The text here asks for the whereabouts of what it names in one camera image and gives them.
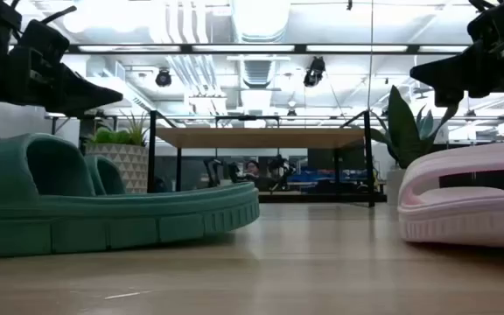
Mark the black hanging spotlight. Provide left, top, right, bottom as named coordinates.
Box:
left=155, top=67, right=173, bottom=88

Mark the black overhead camera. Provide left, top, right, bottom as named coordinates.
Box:
left=303, top=55, right=326, bottom=88

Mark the black crossbar with light strips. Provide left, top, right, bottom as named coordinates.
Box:
left=9, top=42, right=472, bottom=56

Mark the green rubber slide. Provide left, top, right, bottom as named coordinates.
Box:
left=84, top=154, right=127, bottom=196
left=0, top=132, right=261, bottom=260

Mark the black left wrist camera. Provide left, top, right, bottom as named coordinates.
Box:
left=17, top=19, right=71, bottom=67

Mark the wooden shelf with black legs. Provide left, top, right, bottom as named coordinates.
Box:
left=146, top=108, right=376, bottom=209

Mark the person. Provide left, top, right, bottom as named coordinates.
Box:
left=243, top=159, right=263, bottom=181

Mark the pink rubber slide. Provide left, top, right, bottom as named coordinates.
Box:
left=397, top=141, right=504, bottom=251

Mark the succulent in triangle-patterned pot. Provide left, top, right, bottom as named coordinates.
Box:
left=84, top=111, right=151, bottom=195

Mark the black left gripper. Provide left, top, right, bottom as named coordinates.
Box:
left=0, top=43, right=124, bottom=117

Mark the snake plant in white pot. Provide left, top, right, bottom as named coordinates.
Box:
left=369, top=84, right=461, bottom=207

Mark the black table rig frame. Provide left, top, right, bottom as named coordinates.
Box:
left=258, top=192, right=388, bottom=205

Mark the white ceiling air duct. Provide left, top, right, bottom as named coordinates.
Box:
left=229, top=0, right=292, bottom=44

